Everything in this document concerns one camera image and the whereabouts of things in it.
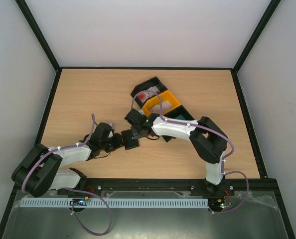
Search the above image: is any black leather card holder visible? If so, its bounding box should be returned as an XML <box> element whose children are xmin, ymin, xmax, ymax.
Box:
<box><xmin>121</xmin><ymin>129</ymin><xmax>140</xmax><ymax>150</ymax></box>

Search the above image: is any yellow plastic bin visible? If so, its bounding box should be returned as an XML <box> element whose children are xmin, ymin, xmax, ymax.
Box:
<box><xmin>142</xmin><ymin>90</ymin><xmax>181</xmax><ymax>116</ymax></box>

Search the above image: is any black bin with red cards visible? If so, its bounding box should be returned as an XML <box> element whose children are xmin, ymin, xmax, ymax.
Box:
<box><xmin>131</xmin><ymin>76</ymin><xmax>168</xmax><ymax>108</ymax></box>

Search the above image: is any black bin with teal cards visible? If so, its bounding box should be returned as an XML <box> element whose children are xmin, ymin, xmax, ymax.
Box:
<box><xmin>160</xmin><ymin>105</ymin><xmax>195</xmax><ymax>143</ymax></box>

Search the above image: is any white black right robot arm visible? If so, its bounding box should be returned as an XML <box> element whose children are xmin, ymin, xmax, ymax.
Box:
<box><xmin>125</xmin><ymin>109</ymin><xmax>229</xmax><ymax>195</ymax></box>

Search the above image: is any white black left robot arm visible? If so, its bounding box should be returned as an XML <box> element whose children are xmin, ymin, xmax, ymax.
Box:
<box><xmin>11</xmin><ymin>122</ymin><xmax>124</xmax><ymax>197</ymax></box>

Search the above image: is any red white card stack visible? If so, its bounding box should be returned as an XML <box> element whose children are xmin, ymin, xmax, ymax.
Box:
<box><xmin>138</xmin><ymin>86</ymin><xmax>160</xmax><ymax>103</ymax></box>

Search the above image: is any white floral card stack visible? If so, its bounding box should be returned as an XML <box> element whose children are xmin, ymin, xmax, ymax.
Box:
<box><xmin>149</xmin><ymin>101</ymin><xmax>172</xmax><ymax>114</ymax></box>

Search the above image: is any teal card stack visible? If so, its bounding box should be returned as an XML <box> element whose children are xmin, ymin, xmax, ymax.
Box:
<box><xmin>175</xmin><ymin>114</ymin><xmax>189</xmax><ymax>120</ymax></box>

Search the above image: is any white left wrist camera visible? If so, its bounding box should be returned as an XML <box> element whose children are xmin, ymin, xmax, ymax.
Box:
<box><xmin>109</xmin><ymin>123</ymin><xmax>116</xmax><ymax>130</ymax></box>

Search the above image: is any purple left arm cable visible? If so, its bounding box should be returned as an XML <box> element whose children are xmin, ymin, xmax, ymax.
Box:
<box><xmin>21</xmin><ymin>113</ymin><xmax>113</xmax><ymax>235</ymax></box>

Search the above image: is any white slotted cable duct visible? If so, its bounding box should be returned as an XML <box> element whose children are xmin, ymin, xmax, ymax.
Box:
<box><xmin>19</xmin><ymin>198</ymin><xmax>209</xmax><ymax>209</ymax></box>

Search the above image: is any black aluminium frame rail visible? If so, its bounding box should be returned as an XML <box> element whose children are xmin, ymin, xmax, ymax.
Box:
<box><xmin>13</xmin><ymin>177</ymin><xmax>280</xmax><ymax>197</ymax></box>

